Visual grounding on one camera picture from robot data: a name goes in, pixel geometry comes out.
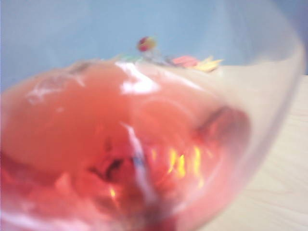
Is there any yellow snack packet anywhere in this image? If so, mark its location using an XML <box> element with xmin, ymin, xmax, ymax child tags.
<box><xmin>193</xmin><ymin>55</ymin><xmax>224</xmax><ymax>73</ymax></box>

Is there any round red yellow toy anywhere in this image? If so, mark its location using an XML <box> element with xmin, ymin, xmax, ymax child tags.
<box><xmin>136</xmin><ymin>35</ymin><xmax>157</xmax><ymax>52</ymax></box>

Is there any wine glass with red liquid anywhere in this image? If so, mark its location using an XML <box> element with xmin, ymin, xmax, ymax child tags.
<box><xmin>0</xmin><ymin>0</ymin><xmax>308</xmax><ymax>231</ymax></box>

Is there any red snack packet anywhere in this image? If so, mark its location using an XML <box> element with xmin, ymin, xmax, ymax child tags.
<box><xmin>171</xmin><ymin>55</ymin><xmax>200</xmax><ymax>69</ymax></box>

